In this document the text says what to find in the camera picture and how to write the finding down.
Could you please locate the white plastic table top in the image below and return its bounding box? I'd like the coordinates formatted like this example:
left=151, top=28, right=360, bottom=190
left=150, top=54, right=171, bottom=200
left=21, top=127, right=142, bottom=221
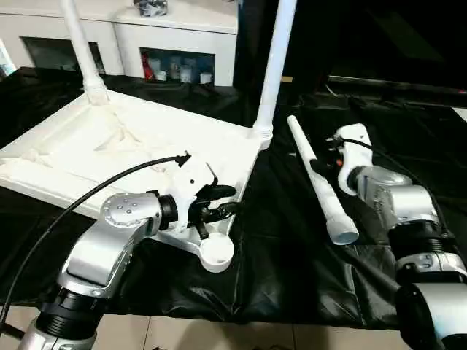
left=0, top=90, right=274, bottom=274

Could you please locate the black folding table frame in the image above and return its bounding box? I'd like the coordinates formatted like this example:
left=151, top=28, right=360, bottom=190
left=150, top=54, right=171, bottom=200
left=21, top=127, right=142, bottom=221
left=0, top=320, right=23, bottom=343

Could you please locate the white cabinet with glass doors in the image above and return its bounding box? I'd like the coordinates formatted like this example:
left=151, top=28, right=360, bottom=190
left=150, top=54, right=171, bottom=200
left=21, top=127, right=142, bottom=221
left=0, top=0, right=241, bottom=88

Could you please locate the white plastic table leg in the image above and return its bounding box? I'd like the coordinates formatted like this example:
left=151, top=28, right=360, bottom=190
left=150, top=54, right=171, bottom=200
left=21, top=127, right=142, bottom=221
left=286, top=114, right=361, bottom=246
left=249, top=0, right=298, bottom=151
left=60, top=0, right=110, bottom=107

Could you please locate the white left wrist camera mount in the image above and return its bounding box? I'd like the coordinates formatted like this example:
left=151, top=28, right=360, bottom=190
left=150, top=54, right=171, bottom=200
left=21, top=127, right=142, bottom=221
left=169, top=155, right=220, bottom=235

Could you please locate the black plastic mat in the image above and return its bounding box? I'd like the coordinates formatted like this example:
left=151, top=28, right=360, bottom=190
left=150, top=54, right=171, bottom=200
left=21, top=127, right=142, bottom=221
left=0, top=67, right=467, bottom=329

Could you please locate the black bundle on cabinet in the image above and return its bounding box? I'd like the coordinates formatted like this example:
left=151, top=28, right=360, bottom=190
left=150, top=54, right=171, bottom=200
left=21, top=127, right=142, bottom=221
left=133, top=0, right=171, bottom=18

